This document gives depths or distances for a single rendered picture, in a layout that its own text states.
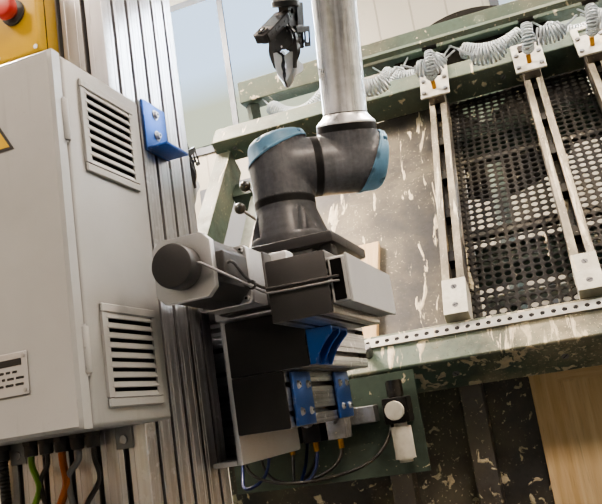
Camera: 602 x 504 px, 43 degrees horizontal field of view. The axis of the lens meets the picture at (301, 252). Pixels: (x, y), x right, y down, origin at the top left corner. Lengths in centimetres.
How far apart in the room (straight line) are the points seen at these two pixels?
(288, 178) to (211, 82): 357
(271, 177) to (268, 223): 9
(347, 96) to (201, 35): 369
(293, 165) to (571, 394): 103
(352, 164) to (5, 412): 78
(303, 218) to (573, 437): 103
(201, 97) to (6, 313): 405
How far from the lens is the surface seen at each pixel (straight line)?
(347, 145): 144
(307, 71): 336
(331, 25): 149
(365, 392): 192
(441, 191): 231
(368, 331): 204
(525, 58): 276
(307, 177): 143
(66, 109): 101
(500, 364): 189
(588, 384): 211
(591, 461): 212
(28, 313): 96
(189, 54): 511
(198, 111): 493
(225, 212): 279
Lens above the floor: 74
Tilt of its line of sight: 12 degrees up
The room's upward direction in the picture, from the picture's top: 9 degrees counter-clockwise
